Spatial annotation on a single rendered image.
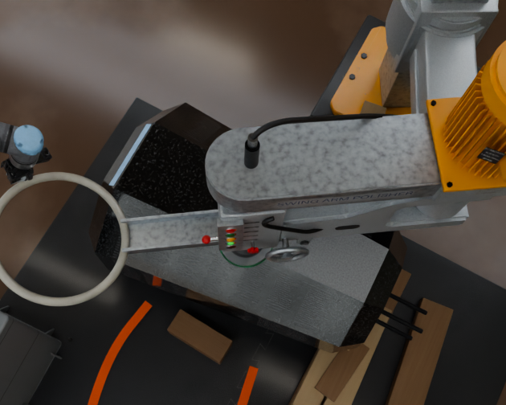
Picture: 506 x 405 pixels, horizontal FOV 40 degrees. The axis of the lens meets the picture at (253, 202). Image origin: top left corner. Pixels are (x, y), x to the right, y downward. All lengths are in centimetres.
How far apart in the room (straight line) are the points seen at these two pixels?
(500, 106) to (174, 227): 132
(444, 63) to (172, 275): 138
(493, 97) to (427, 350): 204
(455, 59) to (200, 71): 190
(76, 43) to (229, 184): 240
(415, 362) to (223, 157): 189
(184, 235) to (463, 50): 116
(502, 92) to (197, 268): 159
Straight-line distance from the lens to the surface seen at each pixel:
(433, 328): 357
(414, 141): 202
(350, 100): 307
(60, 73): 409
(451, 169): 200
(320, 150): 196
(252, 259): 269
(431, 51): 244
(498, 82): 170
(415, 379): 352
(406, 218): 242
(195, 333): 339
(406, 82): 289
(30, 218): 380
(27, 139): 224
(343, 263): 277
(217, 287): 288
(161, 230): 256
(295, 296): 280
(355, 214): 221
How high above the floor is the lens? 349
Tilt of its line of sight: 72 degrees down
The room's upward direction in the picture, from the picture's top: 5 degrees clockwise
